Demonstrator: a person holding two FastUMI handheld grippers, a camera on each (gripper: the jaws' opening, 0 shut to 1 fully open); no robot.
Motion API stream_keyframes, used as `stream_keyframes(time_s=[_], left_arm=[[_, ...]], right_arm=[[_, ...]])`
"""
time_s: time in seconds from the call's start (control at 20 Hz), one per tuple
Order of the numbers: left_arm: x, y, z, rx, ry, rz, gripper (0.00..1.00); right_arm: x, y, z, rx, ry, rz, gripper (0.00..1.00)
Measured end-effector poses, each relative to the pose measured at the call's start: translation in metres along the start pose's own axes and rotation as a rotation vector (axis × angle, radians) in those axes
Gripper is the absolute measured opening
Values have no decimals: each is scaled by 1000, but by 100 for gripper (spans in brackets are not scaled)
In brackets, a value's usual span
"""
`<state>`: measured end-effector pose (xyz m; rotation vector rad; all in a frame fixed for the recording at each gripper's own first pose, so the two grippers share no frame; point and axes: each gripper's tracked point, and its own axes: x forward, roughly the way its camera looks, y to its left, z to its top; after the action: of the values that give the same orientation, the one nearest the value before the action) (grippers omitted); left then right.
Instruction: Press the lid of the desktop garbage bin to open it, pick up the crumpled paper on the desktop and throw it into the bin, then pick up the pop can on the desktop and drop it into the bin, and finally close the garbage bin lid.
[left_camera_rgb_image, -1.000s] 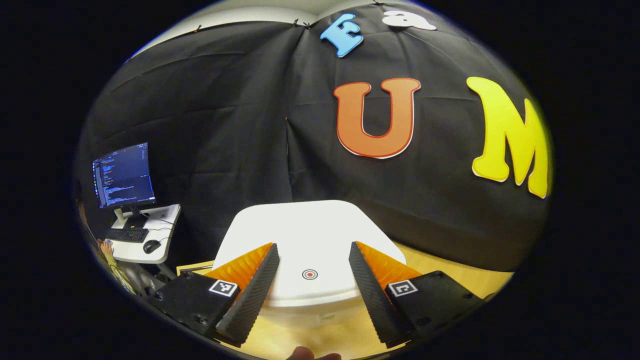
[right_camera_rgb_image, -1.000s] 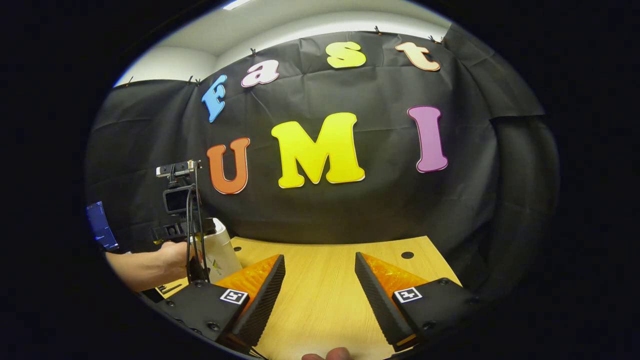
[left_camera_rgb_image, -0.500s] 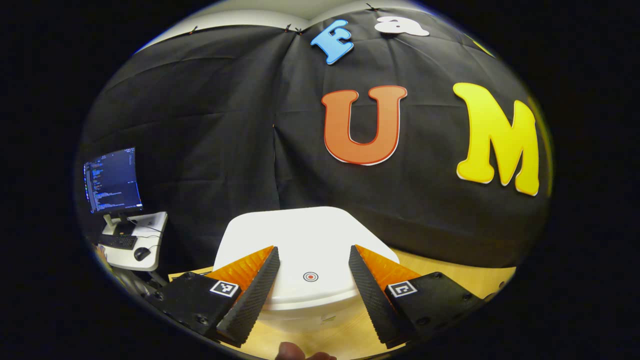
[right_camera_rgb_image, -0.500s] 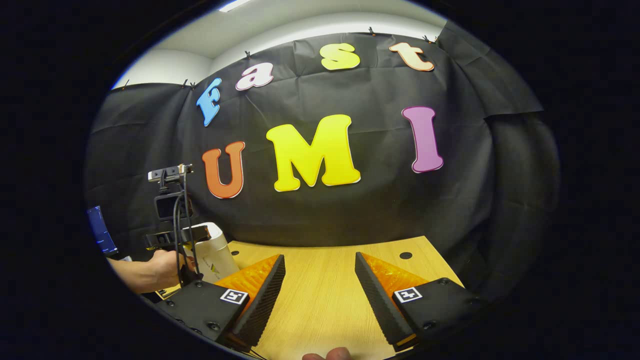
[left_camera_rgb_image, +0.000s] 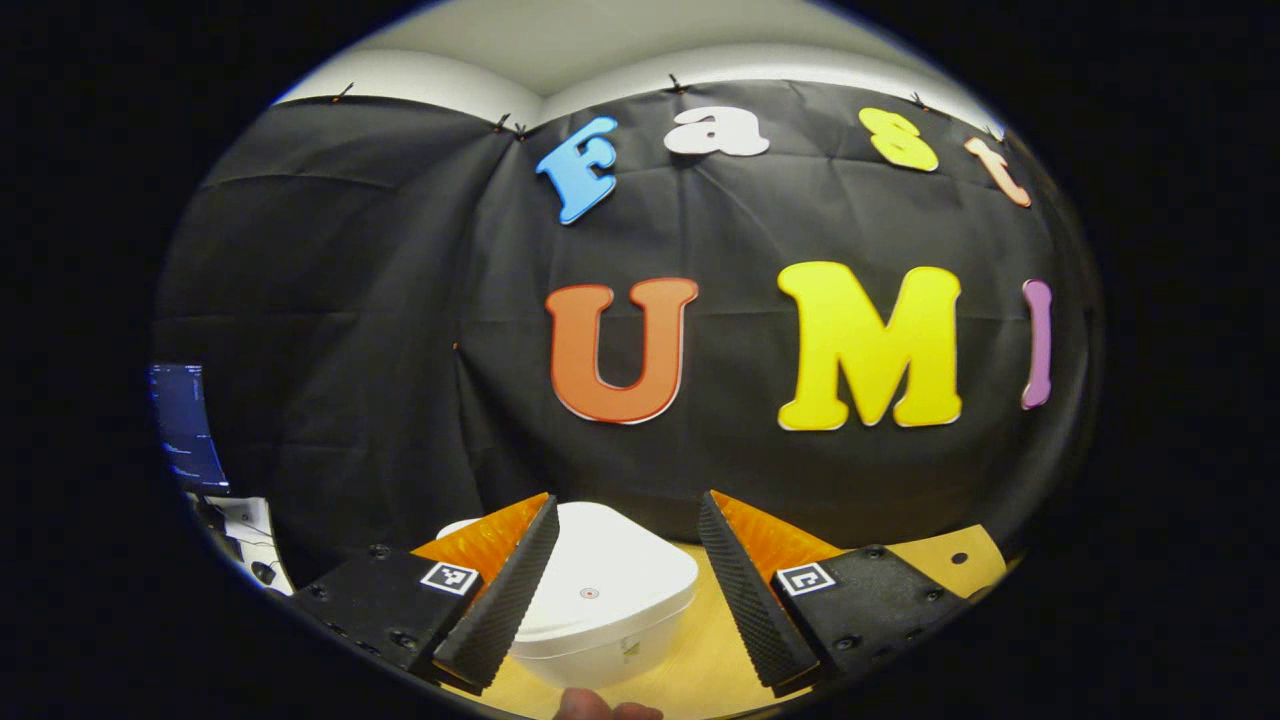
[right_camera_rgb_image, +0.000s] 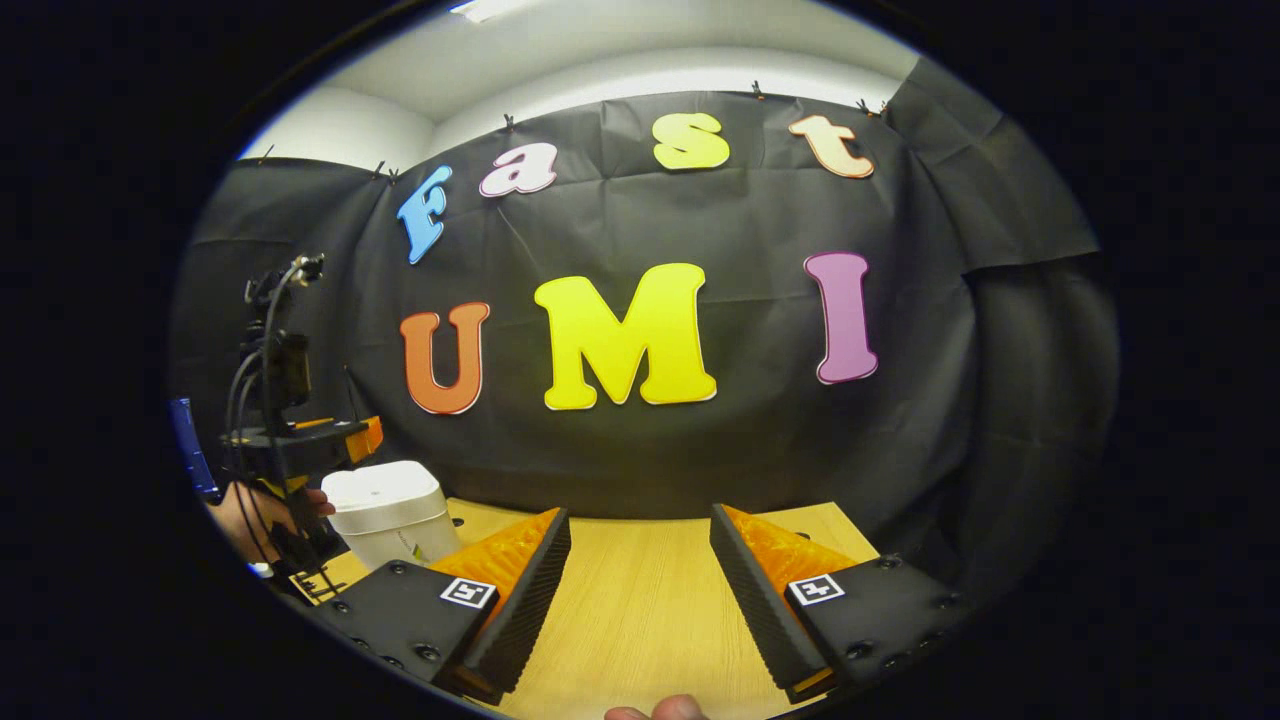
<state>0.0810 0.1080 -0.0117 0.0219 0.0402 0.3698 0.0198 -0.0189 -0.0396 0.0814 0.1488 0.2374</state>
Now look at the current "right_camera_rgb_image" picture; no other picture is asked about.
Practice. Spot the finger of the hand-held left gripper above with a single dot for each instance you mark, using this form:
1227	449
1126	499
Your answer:
325	450

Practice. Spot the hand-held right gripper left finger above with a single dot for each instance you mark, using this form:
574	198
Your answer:
520	610

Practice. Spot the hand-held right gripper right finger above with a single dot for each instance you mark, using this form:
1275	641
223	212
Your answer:
765	615

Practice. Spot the white desktop garbage bin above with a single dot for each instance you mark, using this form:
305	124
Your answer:
390	510

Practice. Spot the wooden desktop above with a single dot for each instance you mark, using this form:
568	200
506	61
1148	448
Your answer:
640	610

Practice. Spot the blue strip-shaped object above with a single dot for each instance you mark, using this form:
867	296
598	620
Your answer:
192	450

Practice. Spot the black backdrop cloth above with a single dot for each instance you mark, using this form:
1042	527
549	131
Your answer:
720	470

